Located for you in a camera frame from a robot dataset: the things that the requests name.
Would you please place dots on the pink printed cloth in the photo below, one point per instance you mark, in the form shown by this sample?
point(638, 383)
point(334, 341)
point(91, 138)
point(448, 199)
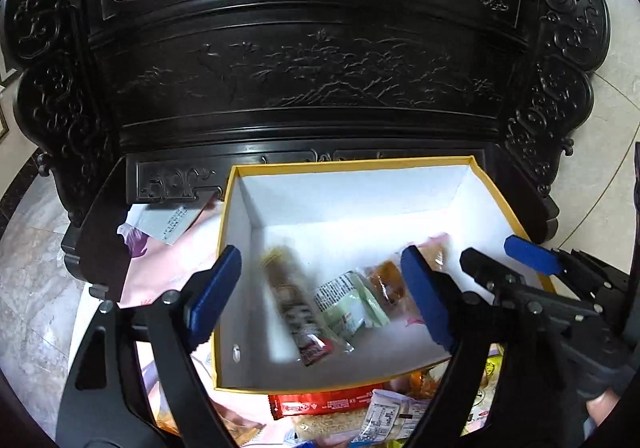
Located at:
point(170, 268)

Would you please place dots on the brown snack bar packet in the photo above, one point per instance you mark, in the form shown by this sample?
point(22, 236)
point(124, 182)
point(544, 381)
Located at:
point(292, 308)

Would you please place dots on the orange snack packet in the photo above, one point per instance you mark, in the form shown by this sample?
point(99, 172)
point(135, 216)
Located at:
point(420, 380)

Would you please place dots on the beige grain snack packet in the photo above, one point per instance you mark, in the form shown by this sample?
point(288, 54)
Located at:
point(325, 425)

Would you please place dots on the white labelled snack packet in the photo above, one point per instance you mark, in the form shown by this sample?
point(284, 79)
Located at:
point(385, 415)

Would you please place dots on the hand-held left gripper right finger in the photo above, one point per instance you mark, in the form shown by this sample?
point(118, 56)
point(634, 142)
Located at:
point(430, 300)

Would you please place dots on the orange cake packet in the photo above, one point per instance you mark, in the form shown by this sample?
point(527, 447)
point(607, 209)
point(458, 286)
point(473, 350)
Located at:
point(387, 283)

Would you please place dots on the yellow-rimmed white box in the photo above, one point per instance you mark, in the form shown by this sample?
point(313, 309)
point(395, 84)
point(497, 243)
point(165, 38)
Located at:
point(350, 208)

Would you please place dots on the yellow snack packet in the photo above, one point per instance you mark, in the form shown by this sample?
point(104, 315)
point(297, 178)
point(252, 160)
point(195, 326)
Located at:
point(487, 373)

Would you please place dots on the carved dark wooden chair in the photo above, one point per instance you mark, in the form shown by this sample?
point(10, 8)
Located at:
point(300, 77)

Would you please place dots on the person's right hand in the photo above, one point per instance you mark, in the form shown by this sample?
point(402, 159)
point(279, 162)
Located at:
point(602, 408)

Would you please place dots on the green and white snack packet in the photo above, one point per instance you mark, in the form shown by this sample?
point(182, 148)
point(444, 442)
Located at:
point(345, 300)

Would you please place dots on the red snack packet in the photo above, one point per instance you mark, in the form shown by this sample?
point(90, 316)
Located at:
point(320, 400)

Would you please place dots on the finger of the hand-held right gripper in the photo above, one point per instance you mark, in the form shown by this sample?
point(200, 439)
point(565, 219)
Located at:
point(480, 265)
point(530, 250)

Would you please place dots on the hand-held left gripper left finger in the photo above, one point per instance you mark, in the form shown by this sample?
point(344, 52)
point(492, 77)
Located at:
point(215, 295)

